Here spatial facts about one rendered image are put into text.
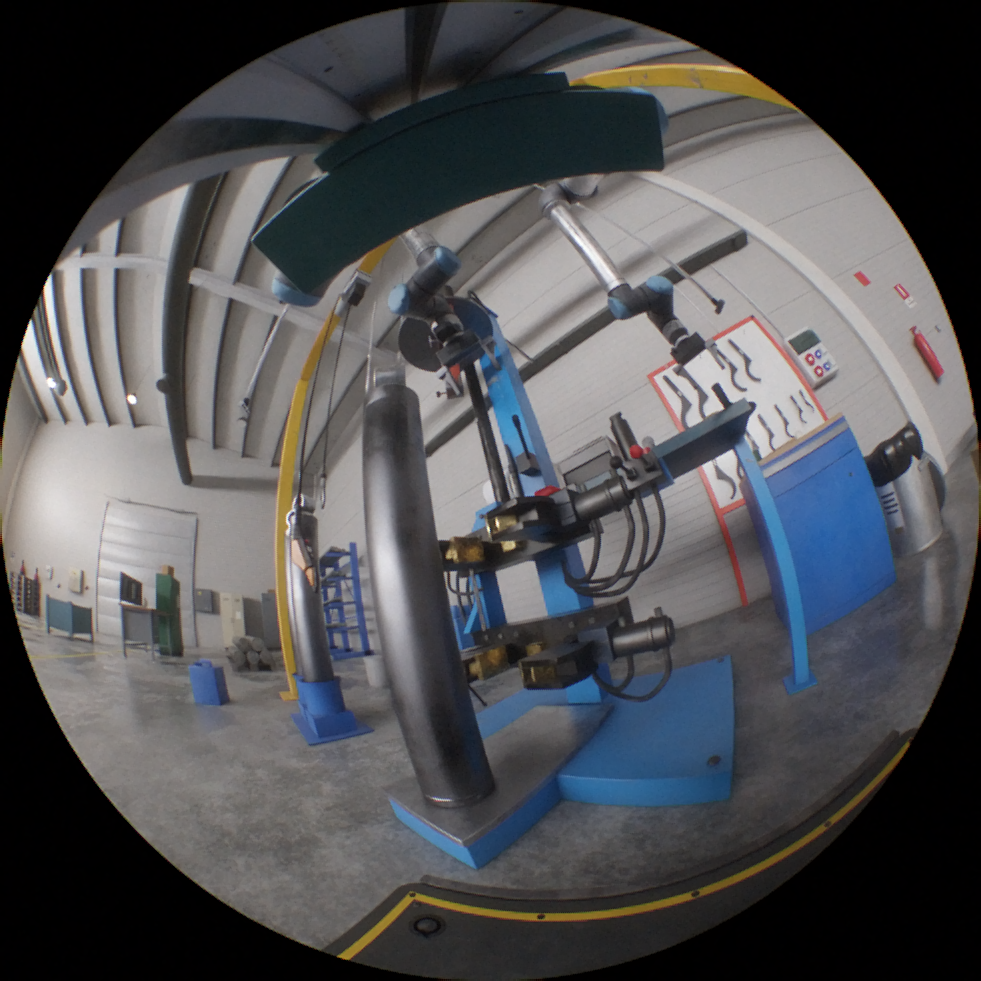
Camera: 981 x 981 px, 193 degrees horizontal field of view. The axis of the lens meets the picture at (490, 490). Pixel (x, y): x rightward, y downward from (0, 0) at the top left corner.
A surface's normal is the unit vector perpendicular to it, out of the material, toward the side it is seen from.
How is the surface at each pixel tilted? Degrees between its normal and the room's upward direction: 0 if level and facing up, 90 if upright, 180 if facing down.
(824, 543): 90
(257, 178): 173
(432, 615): 90
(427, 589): 90
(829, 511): 90
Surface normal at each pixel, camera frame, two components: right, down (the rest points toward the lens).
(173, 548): 0.71, -0.40
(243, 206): 0.13, 0.88
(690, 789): -0.67, -0.15
